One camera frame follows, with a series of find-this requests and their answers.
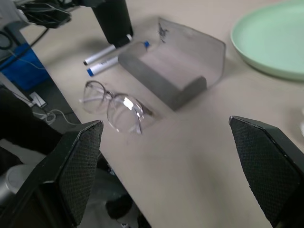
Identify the clear thin-framed eyeglasses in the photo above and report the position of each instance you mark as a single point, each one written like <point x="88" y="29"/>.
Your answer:
<point x="123" y="114"/>

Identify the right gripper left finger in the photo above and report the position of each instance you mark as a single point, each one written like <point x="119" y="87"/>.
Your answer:
<point x="71" y="171"/>

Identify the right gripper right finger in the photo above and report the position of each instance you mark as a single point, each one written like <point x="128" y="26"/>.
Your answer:
<point x="266" y="166"/>

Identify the black-capped whiteboard marker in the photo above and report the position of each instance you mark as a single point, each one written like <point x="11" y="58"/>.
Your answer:
<point x="99" y="55"/>

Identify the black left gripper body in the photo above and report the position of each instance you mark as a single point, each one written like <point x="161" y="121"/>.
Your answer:
<point x="45" y="15"/>

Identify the grey felt glasses case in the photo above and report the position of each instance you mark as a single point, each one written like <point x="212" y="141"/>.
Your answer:
<point x="154" y="76"/>

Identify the blue-capped whiteboard marker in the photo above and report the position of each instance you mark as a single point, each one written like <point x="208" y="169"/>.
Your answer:
<point x="102" y="65"/>

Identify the blue storage box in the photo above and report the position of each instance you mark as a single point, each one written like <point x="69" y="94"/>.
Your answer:
<point x="21" y="69"/>

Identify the pale round plate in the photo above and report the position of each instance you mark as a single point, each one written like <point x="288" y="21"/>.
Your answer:
<point x="273" y="35"/>

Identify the small white floor adapter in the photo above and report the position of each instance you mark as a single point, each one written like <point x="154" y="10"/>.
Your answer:
<point x="37" y="99"/>

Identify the black pen holder cup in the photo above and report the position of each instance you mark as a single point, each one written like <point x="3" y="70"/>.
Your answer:
<point x="114" y="19"/>

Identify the silver robot lower body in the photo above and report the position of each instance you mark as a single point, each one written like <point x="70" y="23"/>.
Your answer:
<point x="9" y="185"/>

